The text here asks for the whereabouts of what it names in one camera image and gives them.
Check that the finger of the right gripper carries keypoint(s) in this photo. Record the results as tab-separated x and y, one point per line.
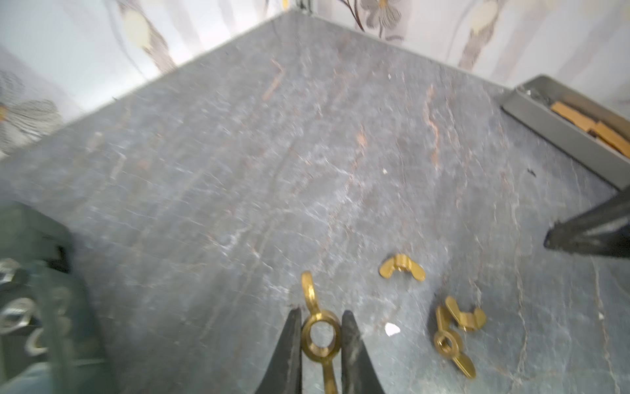
602	230

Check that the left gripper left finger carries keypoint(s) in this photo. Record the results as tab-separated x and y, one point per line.
284	372

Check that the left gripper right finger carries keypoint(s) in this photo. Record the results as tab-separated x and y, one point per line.
358	374

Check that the brass wing nut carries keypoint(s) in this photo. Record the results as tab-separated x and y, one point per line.
467	321
450	345
320	334
402	263

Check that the small metal tray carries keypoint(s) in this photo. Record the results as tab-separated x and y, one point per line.
592	134

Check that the green compartment organizer box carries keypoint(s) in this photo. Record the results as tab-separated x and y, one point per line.
50	338

